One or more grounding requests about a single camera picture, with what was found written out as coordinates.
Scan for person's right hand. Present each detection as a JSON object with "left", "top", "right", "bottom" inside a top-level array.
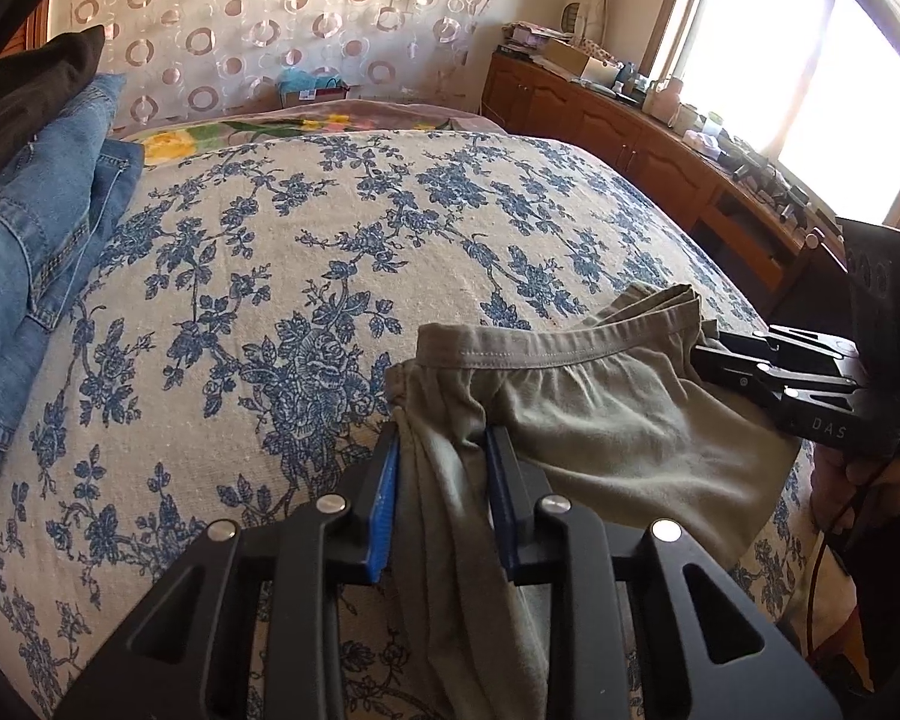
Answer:
[{"left": 810, "top": 442, "right": 900, "bottom": 548}]

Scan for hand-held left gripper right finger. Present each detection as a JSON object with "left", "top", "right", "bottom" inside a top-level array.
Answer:
[{"left": 484, "top": 426, "right": 845, "bottom": 720}]

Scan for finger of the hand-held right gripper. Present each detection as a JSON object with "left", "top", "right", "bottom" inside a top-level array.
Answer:
[
  {"left": 691, "top": 328, "right": 867, "bottom": 376},
  {"left": 709, "top": 364, "right": 871, "bottom": 410}
]

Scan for folded dark brown pants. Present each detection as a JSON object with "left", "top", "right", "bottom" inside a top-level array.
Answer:
[{"left": 0, "top": 25, "right": 107, "bottom": 200}]

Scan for blue floral bedspread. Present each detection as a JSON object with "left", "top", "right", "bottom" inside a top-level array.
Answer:
[{"left": 0, "top": 127, "right": 818, "bottom": 720}]

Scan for long wooden cabinet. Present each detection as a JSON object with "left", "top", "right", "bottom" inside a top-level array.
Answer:
[{"left": 482, "top": 51, "right": 848, "bottom": 316}]

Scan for open cardboard box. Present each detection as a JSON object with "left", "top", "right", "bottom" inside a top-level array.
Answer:
[{"left": 544, "top": 40, "right": 620, "bottom": 87}]

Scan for folded light blue jeans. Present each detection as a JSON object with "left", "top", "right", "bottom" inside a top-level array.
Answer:
[{"left": 0, "top": 73, "right": 128, "bottom": 316}]

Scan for olive green pants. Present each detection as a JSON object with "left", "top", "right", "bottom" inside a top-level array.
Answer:
[{"left": 386, "top": 281, "right": 800, "bottom": 720}]

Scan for circle patterned sheer curtain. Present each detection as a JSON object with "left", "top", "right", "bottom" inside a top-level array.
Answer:
[{"left": 45, "top": 0, "right": 593, "bottom": 132}]

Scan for pink yellow floral blanket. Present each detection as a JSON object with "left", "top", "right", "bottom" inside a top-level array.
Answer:
[{"left": 112, "top": 97, "right": 500, "bottom": 166}]

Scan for black cable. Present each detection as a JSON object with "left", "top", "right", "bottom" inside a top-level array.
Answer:
[{"left": 802, "top": 450, "right": 893, "bottom": 653}]

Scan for group of bottles and jars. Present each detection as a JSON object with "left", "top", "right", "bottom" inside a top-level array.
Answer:
[{"left": 615, "top": 60, "right": 841, "bottom": 241}]

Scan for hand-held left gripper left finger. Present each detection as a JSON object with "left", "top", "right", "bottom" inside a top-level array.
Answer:
[{"left": 49, "top": 420, "right": 402, "bottom": 720}]

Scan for pile of papers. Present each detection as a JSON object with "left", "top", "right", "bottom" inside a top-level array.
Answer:
[{"left": 501, "top": 21, "right": 571, "bottom": 53}]

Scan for wooden slatted headboard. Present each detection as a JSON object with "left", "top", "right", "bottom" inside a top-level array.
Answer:
[{"left": 4, "top": 0, "right": 53, "bottom": 57}]

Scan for bright window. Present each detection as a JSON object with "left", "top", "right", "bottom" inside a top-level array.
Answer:
[{"left": 641, "top": 0, "right": 900, "bottom": 233}]

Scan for teal topped cardboard box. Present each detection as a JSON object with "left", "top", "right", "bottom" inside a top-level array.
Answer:
[{"left": 276, "top": 67, "right": 350, "bottom": 110}]

